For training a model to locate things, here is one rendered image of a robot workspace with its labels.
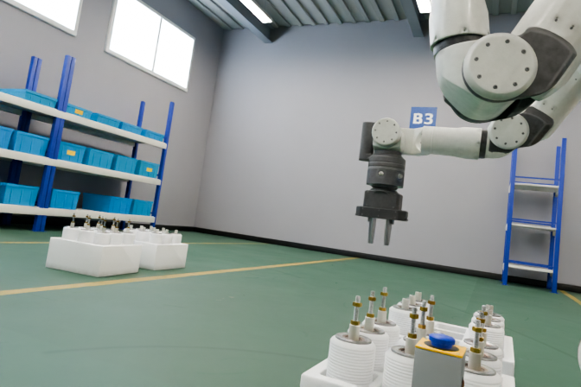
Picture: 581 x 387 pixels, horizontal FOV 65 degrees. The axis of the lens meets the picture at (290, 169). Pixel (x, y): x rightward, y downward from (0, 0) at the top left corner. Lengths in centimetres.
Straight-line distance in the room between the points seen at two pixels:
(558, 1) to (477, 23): 9
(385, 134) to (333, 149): 674
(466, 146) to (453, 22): 52
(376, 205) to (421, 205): 628
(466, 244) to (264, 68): 466
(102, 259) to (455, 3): 260
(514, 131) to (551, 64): 48
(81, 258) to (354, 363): 226
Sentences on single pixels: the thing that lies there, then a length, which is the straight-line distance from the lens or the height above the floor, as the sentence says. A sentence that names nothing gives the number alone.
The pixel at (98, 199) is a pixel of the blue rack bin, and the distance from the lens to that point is 635.
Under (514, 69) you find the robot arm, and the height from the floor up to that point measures 68.
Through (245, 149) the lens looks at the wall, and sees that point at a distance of 850.
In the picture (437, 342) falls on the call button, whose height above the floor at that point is 32.
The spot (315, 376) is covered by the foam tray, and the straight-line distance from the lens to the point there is 100.
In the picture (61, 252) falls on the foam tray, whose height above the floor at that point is 10.
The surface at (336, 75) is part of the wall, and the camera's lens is 816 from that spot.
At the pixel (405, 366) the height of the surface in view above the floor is 24.
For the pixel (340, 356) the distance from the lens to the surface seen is 100.
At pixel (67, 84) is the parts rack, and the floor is 162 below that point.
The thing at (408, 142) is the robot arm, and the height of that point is 71.
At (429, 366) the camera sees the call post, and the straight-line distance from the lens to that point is 79.
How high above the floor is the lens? 48
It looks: 6 degrees up
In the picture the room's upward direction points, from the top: 7 degrees clockwise
